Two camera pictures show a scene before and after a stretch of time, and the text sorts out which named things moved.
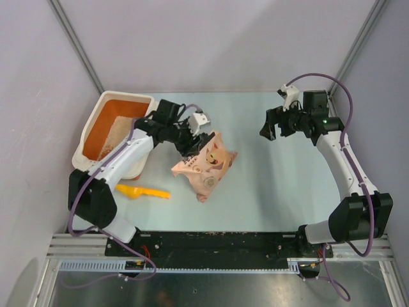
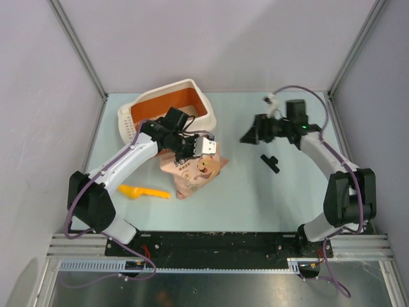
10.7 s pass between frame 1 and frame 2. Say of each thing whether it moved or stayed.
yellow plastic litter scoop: stayed
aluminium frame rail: stayed
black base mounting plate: stayed
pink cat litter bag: moved
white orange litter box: moved
